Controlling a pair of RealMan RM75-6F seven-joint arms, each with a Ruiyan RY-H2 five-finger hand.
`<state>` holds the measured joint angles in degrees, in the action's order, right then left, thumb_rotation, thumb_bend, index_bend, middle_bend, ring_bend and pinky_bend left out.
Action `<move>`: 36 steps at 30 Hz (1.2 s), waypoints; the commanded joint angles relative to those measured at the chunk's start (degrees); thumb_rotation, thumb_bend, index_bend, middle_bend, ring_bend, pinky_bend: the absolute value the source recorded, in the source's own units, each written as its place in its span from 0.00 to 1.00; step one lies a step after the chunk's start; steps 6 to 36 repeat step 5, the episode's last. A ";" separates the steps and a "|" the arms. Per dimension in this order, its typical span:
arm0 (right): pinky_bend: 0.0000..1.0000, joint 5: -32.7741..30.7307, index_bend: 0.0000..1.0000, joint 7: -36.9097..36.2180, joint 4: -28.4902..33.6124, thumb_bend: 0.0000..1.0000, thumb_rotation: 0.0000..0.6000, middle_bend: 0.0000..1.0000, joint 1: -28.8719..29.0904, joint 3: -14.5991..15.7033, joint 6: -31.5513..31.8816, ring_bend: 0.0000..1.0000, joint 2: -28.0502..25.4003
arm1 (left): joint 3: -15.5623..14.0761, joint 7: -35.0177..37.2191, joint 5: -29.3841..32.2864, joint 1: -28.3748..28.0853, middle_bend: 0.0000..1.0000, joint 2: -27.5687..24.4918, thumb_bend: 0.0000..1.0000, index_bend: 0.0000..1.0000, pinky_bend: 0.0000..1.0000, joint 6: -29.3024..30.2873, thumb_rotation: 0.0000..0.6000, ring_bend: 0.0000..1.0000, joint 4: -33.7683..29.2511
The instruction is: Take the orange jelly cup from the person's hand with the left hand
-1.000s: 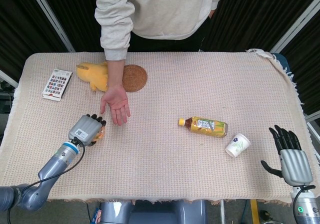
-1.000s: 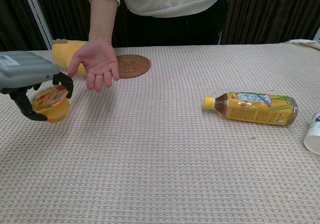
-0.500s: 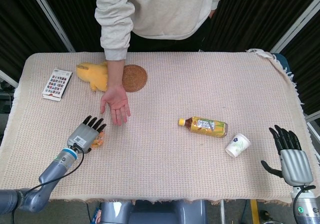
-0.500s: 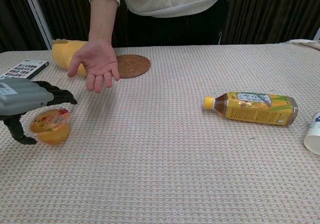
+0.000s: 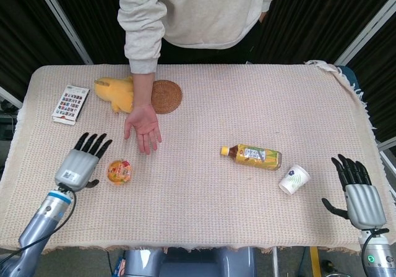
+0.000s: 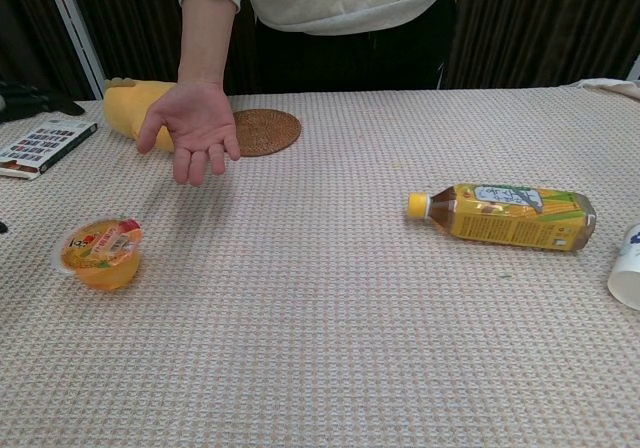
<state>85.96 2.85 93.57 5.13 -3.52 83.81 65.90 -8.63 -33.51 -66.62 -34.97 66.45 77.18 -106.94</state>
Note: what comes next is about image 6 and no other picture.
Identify black trousers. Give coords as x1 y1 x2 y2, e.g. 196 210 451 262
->
253 0 458 92

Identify crumpled white cloth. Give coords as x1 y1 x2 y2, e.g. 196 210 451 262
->
568 78 640 102

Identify orange jelly cup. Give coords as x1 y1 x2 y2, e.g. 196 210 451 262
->
53 215 144 293

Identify yellow-label tea bottle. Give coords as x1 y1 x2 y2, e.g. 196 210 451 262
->
407 182 598 255

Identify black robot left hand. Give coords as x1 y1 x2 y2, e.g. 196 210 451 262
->
0 80 87 124

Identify person's right forearm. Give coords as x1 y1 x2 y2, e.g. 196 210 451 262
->
177 0 239 87

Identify white metal frame post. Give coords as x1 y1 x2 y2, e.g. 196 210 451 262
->
41 0 107 101

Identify white paper cup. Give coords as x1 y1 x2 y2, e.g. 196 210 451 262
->
606 222 640 312

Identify person's right hand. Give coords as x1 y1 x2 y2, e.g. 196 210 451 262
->
136 81 242 188

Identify dark brown curtain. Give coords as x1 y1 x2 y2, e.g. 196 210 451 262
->
0 0 640 107

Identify beige waffle-weave tablecloth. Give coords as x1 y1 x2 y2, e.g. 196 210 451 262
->
0 85 640 448

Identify coloured pencil box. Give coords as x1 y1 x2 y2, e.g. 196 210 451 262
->
0 119 99 182

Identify round brown woven coaster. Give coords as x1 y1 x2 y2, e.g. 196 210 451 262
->
231 108 303 158

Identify yellow plush toy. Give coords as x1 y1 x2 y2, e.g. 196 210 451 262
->
103 77 180 154

